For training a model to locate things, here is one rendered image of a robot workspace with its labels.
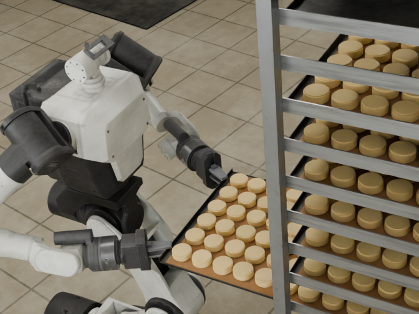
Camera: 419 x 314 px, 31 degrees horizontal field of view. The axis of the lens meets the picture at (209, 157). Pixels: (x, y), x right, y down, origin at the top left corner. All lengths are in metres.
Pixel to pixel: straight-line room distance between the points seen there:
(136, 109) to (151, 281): 0.55
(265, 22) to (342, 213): 0.46
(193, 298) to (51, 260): 0.56
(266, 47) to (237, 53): 3.43
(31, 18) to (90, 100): 3.74
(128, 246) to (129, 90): 0.41
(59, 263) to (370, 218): 0.79
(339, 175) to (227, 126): 2.59
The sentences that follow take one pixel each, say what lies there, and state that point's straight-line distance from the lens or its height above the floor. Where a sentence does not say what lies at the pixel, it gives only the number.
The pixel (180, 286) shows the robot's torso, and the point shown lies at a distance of 2.30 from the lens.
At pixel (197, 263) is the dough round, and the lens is 1.88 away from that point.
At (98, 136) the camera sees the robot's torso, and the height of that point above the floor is 1.22.
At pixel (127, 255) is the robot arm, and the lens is 1.94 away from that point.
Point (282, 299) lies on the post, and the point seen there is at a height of 1.01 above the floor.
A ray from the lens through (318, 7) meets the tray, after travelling 1.39.
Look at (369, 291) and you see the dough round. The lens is 1.70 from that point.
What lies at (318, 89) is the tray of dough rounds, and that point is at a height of 1.51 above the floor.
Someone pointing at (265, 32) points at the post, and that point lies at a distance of 1.33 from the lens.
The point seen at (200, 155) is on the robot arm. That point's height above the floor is 1.00.
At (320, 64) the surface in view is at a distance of 1.35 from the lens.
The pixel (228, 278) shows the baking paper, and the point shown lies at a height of 0.95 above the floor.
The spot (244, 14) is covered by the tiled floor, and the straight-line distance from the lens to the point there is 5.27.
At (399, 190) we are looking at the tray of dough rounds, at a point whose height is 1.33.
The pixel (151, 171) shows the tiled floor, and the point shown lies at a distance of 3.83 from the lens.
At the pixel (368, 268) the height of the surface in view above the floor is 1.15.
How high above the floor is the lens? 2.26
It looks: 36 degrees down
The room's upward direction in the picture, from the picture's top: 6 degrees counter-clockwise
